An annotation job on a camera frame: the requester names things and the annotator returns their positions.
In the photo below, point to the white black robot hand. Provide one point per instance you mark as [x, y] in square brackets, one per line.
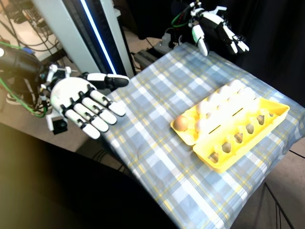
[210, 18]
[69, 93]

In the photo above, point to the yellowish brown egg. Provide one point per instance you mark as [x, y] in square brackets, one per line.
[181, 122]

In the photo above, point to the yellow egg carton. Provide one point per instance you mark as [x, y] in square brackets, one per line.
[267, 106]

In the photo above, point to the grey metal clamp device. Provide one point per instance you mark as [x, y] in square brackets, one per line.
[166, 39]

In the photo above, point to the person's white shoe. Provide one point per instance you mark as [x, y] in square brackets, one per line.
[13, 99]

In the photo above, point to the grey column with blue light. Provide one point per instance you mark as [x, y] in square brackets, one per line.
[66, 35]

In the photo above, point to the black curtain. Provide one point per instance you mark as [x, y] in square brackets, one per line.
[274, 35]

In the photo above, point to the black equipment box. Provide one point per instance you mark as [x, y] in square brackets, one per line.
[141, 58]

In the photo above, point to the blue plaid table cloth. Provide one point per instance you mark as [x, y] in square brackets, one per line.
[166, 179]

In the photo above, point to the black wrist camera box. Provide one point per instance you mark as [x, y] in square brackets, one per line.
[60, 127]

